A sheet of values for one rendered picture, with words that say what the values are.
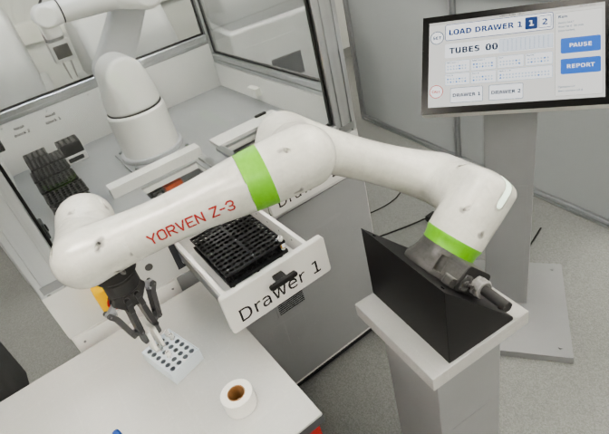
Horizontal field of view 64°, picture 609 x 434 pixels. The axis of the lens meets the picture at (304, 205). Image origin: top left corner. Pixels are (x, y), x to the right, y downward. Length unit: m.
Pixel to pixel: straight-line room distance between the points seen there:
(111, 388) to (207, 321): 0.27
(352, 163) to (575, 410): 1.25
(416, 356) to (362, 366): 0.97
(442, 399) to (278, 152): 0.71
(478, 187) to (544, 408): 1.09
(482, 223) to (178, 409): 0.76
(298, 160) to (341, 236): 0.90
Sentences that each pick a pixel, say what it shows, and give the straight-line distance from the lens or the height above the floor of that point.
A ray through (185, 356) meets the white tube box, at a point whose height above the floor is 0.79.
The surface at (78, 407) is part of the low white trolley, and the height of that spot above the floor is 0.76.
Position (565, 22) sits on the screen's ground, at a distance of 1.66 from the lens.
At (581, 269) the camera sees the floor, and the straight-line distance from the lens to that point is 2.45.
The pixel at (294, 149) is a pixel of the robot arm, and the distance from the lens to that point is 0.85.
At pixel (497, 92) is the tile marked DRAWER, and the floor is 1.00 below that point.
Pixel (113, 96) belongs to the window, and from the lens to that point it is 1.24.
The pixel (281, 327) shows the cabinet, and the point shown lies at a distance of 1.76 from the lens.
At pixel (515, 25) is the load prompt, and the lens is 1.65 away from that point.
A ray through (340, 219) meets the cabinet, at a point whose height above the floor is 0.65.
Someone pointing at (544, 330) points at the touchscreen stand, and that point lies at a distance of 2.14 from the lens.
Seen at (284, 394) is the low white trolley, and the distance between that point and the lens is 1.11.
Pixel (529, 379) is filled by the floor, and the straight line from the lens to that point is 2.04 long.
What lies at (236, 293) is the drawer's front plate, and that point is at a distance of 1.11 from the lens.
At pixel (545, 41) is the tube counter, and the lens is 1.63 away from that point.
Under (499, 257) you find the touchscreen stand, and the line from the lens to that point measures 2.04.
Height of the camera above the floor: 1.65
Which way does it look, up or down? 33 degrees down
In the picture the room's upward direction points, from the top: 15 degrees counter-clockwise
